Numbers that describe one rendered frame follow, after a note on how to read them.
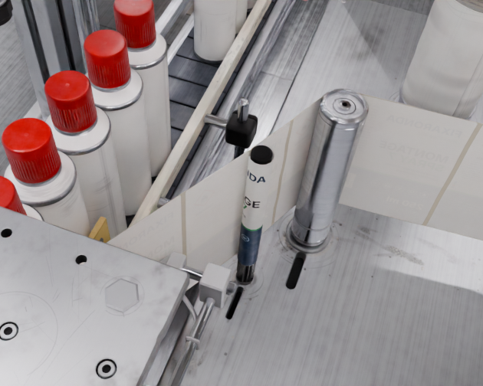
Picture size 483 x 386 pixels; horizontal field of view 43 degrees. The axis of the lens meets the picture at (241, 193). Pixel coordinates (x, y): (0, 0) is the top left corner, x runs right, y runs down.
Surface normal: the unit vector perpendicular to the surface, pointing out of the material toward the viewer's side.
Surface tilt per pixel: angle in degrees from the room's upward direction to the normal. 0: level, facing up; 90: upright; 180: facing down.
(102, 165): 90
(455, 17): 90
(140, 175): 90
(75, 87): 2
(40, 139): 2
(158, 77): 90
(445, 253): 0
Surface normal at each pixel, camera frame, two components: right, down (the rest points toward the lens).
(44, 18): -0.33, 0.75
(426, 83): -0.78, 0.45
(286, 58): 0.06, -0.59
